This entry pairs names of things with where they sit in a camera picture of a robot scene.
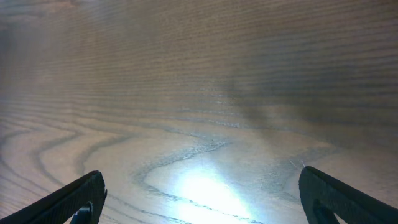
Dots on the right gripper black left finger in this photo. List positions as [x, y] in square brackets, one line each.
[82, 200]

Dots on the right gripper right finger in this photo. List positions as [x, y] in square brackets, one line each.
[325, 199]

